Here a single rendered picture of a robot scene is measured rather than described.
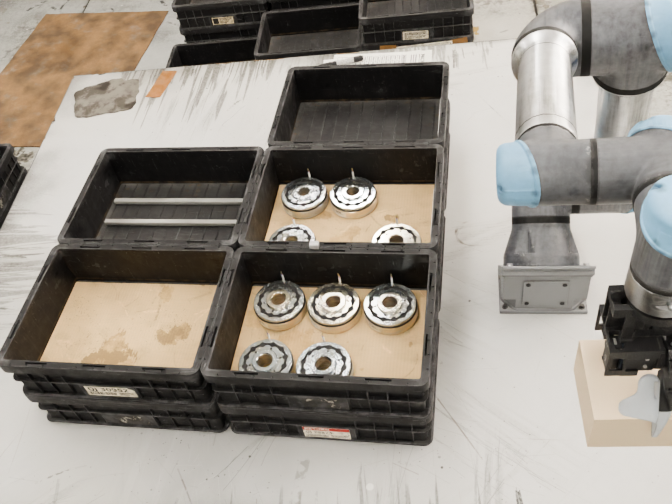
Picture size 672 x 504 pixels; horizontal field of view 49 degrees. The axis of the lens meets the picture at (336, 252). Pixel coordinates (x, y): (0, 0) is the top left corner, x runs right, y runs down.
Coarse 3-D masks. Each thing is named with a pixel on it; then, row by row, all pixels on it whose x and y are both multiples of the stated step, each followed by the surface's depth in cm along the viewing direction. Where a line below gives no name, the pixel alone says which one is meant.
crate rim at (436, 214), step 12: (396, 144) 161; (408, 144) 160; (420, 144) 160; (432, 144) 159; (264, 156) 164; (264, 168) 162; (252, 192) 157; (252, 204) 155; (252, 216) 153; (432, 216) 145; (432, 228) 143; (240, 240) 148; (432, 240) 141
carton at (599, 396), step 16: (592, 352) 99; (576, 368) 104; (592, 368) 97; (576, 384) 104; (592, 384) 96; (608, 384) 96; (624, 384) 95; (592, 400) 94; (608, 400) 94; (592, 416) 94; (608, 416) 93; (624, 416) 92; (592, 432) 95; (608, 432) 95; (624, 432) 95; (640, 432) 95
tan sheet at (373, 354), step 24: (312, 288) 151; (240, 336) 145; (264, 336) 144; (288, 336) 144; (312, 336) 143; (336, 336) 142; (360, 336) 141; (384, 336) 140; (408, 336) 140; (360, 360) 138; (384, 360) 137; (408, 360) 136
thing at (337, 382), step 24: (432, 264) 137; (432, 288) 134; (432, 312) 130; (216, 336) 133; (432, 336) 128; (240, 384) 129; (264, 384) 127; (288, 384) 126; (312, 384) 125; (336, 384) 124; (360, 384) 123; (384, 384) 122; (408, 384) 122
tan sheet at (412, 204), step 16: (384, 192) 166; (400, 192) 165; (416, 192) 165; (432, 192) 164; (384, 208) 163; (400, 208) 162; (416, 208) 161; (272, 224) 164; (288, 224) 163; (304, 224) 163; (320, 224) 162; (336, 224) 161; (352, 224) 161; (368, 224) 160; (384, 224) 159; (416, 224) 158; (320, 240) 159; (336, 240) 158; (352, 240) 158; (368, 240) 157
